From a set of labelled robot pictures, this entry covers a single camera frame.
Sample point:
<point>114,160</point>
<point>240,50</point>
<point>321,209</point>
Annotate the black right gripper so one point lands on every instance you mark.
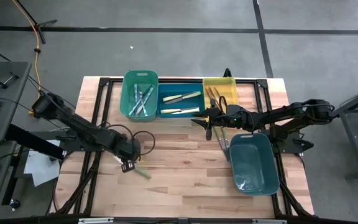
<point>228,118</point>

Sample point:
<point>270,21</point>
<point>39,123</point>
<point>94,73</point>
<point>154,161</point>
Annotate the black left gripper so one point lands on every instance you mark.
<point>127,149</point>

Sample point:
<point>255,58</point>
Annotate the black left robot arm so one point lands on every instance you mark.
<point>82,129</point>

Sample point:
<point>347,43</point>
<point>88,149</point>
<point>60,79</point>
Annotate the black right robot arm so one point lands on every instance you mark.
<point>278,115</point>

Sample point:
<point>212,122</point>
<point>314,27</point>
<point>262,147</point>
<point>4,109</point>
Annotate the blue plastic bin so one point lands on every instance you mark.
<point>197,102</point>

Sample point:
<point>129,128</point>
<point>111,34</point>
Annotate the yellow translucent plastic bin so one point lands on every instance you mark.
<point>230,90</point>

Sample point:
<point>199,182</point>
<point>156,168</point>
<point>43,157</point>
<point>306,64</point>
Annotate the mint green plastic bin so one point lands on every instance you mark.
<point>126,93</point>

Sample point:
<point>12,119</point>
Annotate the dark teal plastic bin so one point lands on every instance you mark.
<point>253,165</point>

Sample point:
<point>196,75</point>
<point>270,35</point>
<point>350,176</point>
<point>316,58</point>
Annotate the white paper sheet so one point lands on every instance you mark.
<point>39,168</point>

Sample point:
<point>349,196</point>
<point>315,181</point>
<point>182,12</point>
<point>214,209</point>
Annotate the black support bar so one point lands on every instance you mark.
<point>36,146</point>

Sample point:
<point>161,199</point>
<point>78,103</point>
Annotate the black caster wheel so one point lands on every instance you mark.
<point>14,204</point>

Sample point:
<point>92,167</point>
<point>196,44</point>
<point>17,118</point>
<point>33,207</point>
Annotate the black side table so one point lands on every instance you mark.
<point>348,106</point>

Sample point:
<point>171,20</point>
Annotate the black tripod stand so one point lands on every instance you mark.
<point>47,23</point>

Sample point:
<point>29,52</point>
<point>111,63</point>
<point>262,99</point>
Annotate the small black mount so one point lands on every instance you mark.
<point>227,73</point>

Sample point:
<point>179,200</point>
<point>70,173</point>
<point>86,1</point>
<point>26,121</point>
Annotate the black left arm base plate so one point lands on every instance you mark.
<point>70,147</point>

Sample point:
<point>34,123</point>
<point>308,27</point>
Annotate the black aluminium rig frame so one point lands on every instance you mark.
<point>104,81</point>

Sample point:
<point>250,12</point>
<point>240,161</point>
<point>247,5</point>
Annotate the silver metal bracket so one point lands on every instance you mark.
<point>269,221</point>
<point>95,221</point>

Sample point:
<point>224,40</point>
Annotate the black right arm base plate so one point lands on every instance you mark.
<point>291,141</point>

